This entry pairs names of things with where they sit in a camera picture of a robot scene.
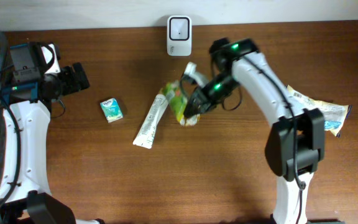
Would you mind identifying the green drink pouch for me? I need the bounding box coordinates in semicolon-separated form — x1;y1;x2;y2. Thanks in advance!
160;80;200;126

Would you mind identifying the teal white tissue pack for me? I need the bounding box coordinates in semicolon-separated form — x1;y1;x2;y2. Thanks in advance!
100;98;124;123

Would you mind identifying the white tube tan cap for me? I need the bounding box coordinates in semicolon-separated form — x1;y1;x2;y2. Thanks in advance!
133;94;168;149

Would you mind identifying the yellow white snack bag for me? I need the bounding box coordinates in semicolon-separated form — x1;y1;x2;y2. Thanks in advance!
286;85;352;138

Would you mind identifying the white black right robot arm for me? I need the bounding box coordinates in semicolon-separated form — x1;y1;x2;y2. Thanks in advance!
181;38;325;223

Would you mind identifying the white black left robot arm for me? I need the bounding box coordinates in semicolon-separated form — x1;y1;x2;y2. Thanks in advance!
0;42;90;224

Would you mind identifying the white barcode scanner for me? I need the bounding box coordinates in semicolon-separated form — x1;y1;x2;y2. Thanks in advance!
167;16;193;57

